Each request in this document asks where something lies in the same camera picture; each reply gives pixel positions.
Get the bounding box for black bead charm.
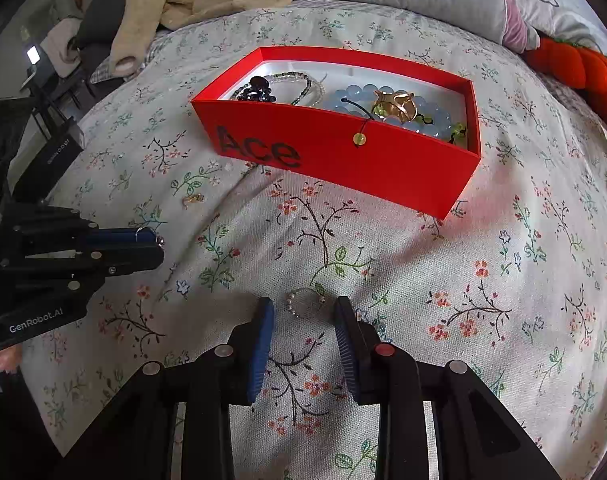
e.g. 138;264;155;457
236;76;277;105

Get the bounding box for pearl bead ring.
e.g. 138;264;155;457
285;287;328;320

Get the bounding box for black cardboard box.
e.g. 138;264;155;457
11;117;87;196

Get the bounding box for floral bed sheet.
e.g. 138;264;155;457
14;0;607;480

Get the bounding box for light blue bead bracelet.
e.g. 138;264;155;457
326;82;457;138

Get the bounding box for gold metal rings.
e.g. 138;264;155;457
372;88;418;122

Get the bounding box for green bead bracelet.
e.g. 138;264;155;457
346;97;469;151

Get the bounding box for person's left hand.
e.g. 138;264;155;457
0;347;24;376

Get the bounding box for pink white cloth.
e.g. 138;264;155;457
44;17;84;78

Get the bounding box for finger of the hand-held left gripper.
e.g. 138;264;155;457
84;226;165;252
74;247;165;281

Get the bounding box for red cardboard box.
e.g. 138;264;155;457
190;46;483;221

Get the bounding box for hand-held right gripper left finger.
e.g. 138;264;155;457
54;296;275;480

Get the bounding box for orange pumpkin plush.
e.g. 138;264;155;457
526;35;607;141

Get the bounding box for clear bead bracelet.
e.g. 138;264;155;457
264;71;327;108

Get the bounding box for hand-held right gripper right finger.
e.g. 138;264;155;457
332;296;564;480

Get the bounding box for light grey cloth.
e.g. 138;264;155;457
503;0;607;51

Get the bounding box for dark grey chair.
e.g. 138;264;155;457
74;0;129;106

